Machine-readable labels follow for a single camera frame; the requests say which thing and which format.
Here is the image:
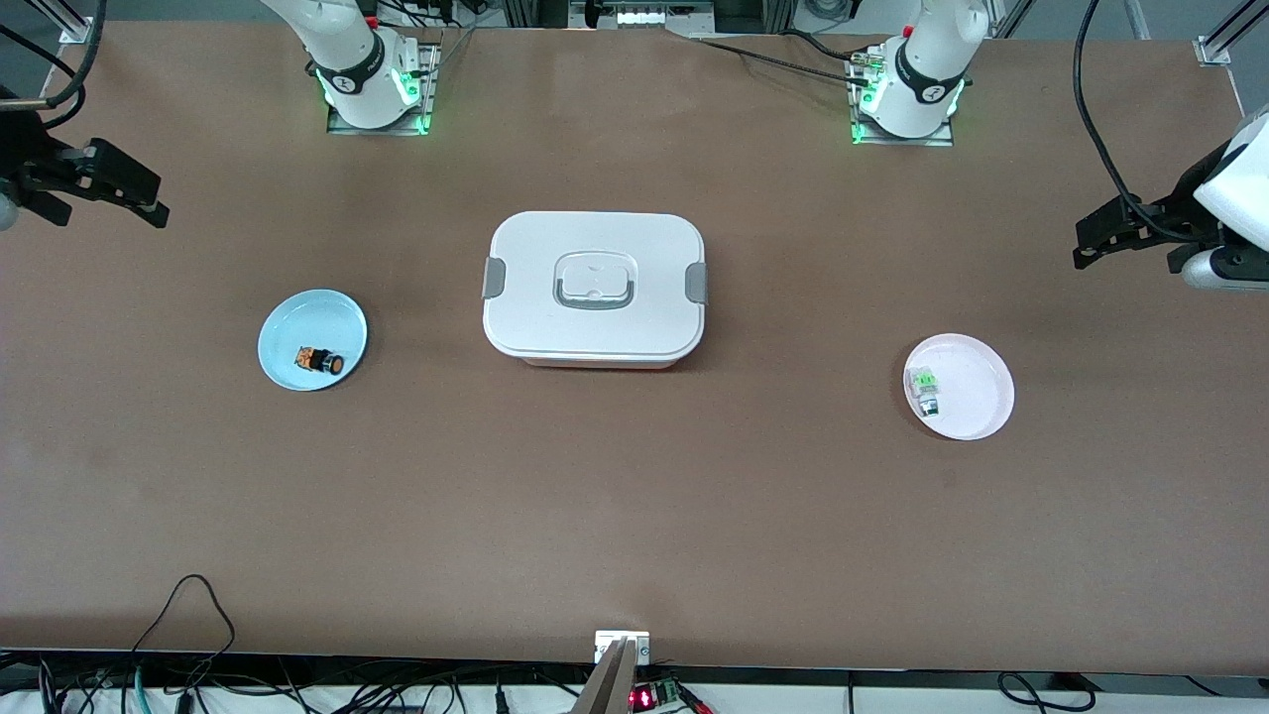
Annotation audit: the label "white lidded box grey clips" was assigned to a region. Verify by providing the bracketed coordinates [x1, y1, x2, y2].
[482, 210, 710, 371]

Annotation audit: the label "pale pink round plate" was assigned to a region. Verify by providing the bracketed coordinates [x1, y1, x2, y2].
[903, 333, 1015, 441]

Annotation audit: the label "light blue round plate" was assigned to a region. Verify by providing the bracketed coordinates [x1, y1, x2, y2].
[258, 289, 369, 392]

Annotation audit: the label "red LED display board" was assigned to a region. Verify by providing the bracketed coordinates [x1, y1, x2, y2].
[629, 678, 687, 712]

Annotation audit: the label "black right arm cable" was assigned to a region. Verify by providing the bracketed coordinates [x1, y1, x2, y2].
[0, 0, 110, 130]

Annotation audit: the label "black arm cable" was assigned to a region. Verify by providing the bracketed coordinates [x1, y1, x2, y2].
[0, 0, 110, 130]
[1073, 0, 1206, 245]

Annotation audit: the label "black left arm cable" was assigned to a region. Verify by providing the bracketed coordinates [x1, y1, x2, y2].
[1073, 0, 1206, 245]

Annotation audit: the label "green push-button switch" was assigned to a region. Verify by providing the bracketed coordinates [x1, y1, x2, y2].
[908, 365, 944, 420]

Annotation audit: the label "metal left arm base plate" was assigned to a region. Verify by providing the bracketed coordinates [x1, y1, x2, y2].
[849, 45, 956, 149]

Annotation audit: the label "black braided table cable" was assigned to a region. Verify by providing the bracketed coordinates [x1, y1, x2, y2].
[689, 30, 875, 86]

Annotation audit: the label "thin black looped cable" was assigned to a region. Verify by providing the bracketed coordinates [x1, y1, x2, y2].
[129, 573, 239, 687]

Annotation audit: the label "black coiled cable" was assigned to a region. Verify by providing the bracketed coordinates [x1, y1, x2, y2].
[995, 671, 1099, 714]

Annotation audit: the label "tangled black cable bundle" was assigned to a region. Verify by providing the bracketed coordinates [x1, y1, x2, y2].
[0, 650, 596, 714]

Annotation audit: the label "small white metal bracket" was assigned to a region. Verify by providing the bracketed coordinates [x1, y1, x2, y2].
[595, 631, 651, 665]

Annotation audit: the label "grey camera support beam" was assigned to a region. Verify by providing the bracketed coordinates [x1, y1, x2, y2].
[572, 638, 641, 714]

